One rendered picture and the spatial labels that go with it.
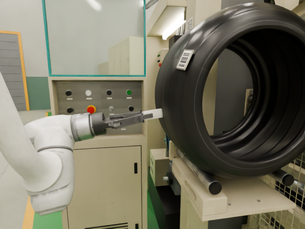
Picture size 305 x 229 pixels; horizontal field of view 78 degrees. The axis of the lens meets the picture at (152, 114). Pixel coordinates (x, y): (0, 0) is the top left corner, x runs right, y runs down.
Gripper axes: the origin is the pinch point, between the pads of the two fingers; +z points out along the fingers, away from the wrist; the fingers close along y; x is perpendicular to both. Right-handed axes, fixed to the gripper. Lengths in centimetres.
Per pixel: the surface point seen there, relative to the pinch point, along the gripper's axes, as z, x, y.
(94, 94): -25, -7, 55
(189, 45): 12.2, -20.1, -9.0
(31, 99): -376, 14, 805
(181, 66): 8.6, -14.7, -10.7
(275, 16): 38.0, -24.8, -12.3
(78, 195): -46, 53, 50
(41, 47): -292, -186, 822
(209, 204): 12.8, 30.8, -12.2
